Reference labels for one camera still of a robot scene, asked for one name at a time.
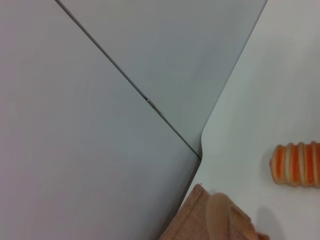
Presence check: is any brown jute handbag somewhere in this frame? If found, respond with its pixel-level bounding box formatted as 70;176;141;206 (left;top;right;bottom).
159;183;271;240

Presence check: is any orange striped bread loaf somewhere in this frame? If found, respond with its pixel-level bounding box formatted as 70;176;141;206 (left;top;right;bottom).
269;141;320;189

